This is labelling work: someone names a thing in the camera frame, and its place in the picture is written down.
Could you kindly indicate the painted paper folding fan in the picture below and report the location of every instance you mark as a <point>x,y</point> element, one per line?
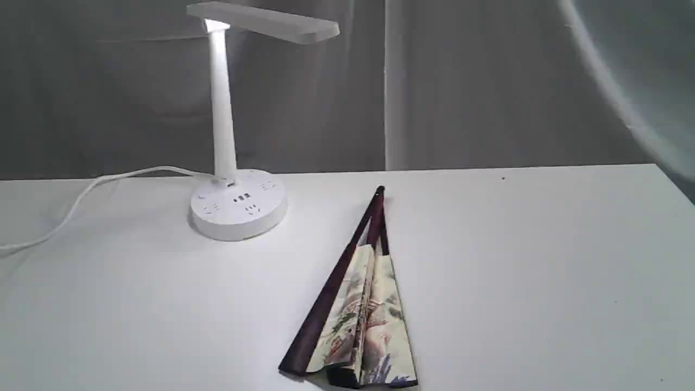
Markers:
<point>355,333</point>

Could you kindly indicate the white desk lamp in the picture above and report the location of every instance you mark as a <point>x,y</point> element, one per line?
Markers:
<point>239,204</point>

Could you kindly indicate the grey backdrop curtain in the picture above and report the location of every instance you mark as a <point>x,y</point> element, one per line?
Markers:
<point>93,88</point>

